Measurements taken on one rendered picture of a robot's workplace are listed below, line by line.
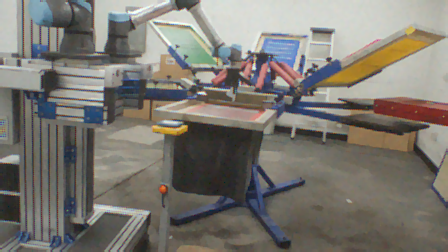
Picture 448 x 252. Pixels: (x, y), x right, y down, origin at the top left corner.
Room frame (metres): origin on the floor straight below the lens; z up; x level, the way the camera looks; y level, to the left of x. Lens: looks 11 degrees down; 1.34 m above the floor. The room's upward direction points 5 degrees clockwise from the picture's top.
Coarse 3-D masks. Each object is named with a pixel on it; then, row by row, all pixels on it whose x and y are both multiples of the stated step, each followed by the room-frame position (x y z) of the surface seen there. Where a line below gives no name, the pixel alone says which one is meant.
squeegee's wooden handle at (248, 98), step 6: (210, 90) 2.56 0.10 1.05; (216, 90) 2.55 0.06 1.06; (222, 90) 2.55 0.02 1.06; (210, 96) 2.56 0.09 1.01; (216, 96) 2.55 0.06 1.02; (222, 96) 2.53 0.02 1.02; (228, 96) 2.52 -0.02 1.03; (240, 96) 2.51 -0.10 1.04; (246, 96) 2.50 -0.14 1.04; (252, 96) 2.49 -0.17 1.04; (258, 96) 2.48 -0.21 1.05; (264, 96) 2.47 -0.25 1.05; (240, 102) 2.50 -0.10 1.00; (246, 102) 2.49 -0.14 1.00; (252, 102) 2.48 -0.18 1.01; (258, 102) 2.48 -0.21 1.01
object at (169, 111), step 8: (176, 104) 2.24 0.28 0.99; (184, 104) 2.36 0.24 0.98; (192, 104) 2.50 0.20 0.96; (160, 112) 2.01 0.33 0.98; (168, 112) 2.00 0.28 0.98; (176, 112) 1.99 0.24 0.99; (184, 112) 2.00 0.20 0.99; (272, 112) 2.24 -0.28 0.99; (184, 120) 1.98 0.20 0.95; (192, 120) 1.96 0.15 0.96; (200, 120) 1.95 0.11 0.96; (208, 120) 1.94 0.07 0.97; (216, 120) 1.93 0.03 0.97; (224, 120) 1.92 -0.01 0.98; (232, 120) 1.91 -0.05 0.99; (240, 120) 1.90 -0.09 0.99; (248, 120) 1.92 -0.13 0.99; (264, 120) 1.96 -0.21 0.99; (248, 128) 1.89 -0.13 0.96; (256, 128) 1.88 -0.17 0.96; (264, 128) 1.92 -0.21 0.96
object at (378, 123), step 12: (288, 108) 3.08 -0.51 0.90; (300, 108) 3.01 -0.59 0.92; (336, 120) 2.79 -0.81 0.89; (348, 120) 2.53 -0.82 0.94; (360, 120) 2.49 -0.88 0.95; (372, 120) 2.53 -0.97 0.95; (384, 120) 2.57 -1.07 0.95; (396, 120) 2.62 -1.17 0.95; (396, 132) 2.48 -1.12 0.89; (408, 132) 2.27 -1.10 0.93
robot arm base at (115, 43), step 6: (108, 36) 2.25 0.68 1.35; (114, 36) 2.23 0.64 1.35; (120, 36) 2.23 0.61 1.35; (126, 36) 2.26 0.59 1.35; (108, 42) 2.23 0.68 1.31; (114, 42) 2.22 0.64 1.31; (120, 42) 2.23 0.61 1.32; (126, 42) 2.26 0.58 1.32; (108, 48) 2.22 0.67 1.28; (114, 48) 2.21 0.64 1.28; (120, 48) 2.23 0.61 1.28; (126, 48) 2.25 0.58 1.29
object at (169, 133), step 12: (156, 132) 1.76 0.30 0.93; (168, 132) 1.74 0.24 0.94; (180, 132) 1.77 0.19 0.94; (168, 144) 1.79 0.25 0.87; (168, 156) 1.79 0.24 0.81; (168, 168) 1.79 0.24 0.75; (168, 180) 1.79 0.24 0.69; (168, 192) 1.77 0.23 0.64; (168, 204) 1.79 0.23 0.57; (168, 216) 1.80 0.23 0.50; (168, 228) 1.81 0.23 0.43; (168, 240) 1.82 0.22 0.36
